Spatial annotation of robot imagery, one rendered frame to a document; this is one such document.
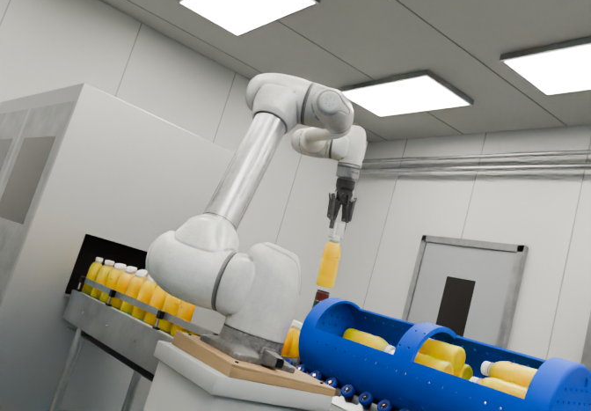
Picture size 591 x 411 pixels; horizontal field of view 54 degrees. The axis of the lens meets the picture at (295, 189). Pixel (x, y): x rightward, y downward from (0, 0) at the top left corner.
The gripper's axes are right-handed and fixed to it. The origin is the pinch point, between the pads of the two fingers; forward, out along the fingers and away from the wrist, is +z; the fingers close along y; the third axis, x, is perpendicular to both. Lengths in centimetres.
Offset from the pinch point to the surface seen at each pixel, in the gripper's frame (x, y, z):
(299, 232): 385, 286, 29
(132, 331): 75, -42, 63
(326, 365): -32, -22, 43
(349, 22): 190, 142, -157
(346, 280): 349, 343, 75
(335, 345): -35, -23, 35
